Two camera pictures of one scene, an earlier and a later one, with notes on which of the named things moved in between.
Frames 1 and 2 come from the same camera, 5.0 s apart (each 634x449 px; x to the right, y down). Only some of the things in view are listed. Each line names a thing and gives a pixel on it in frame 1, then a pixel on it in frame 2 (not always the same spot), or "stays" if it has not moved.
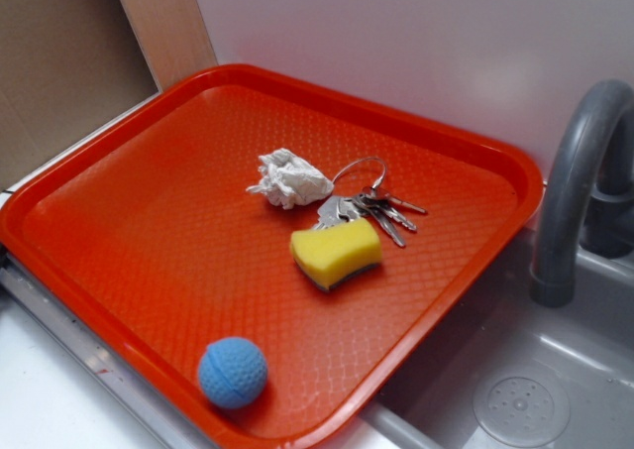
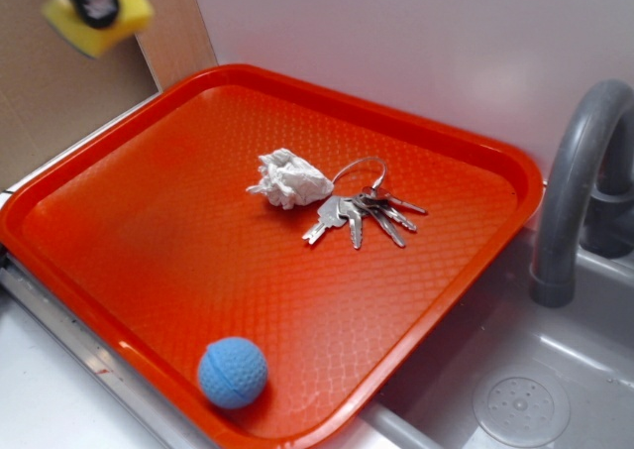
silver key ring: [378, 183] stays
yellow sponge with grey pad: [331, 254] to [135, 13]
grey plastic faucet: [587, 200] stays
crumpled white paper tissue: [289, 180] stays
